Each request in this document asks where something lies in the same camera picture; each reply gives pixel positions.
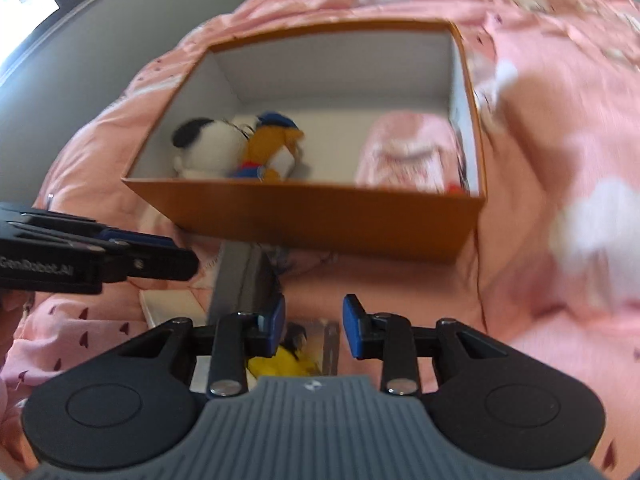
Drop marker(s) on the white plush with black ear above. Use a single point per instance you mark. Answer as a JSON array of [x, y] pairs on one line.
[[210, 150]]

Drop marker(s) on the pink printed blanket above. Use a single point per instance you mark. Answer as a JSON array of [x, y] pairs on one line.
[[550, 135]]

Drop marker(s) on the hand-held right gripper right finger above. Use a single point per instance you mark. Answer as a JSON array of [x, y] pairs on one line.
[[352, 327]]

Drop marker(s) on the pink cloth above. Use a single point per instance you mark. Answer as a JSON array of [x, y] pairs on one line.
[[400, 155]]

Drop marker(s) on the photo print box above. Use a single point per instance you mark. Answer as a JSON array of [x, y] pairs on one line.
[[325, 345]]

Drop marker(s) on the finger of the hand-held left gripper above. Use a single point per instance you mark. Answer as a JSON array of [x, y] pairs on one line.
[[155, 264], [135, 239]]

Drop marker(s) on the orange cardboard box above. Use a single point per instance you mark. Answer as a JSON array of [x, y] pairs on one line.
[[325, 220]]

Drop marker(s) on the orange bear plush blue outfit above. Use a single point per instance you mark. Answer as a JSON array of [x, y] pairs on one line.
[[265, 145]]

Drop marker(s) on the yellow toy figure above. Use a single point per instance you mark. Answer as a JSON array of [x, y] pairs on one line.
[[280, 362]]

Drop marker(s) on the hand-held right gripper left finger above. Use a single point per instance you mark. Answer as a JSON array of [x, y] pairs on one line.
[[276, 325]]

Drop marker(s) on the grey box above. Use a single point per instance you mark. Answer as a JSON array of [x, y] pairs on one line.
[[240, 280]]

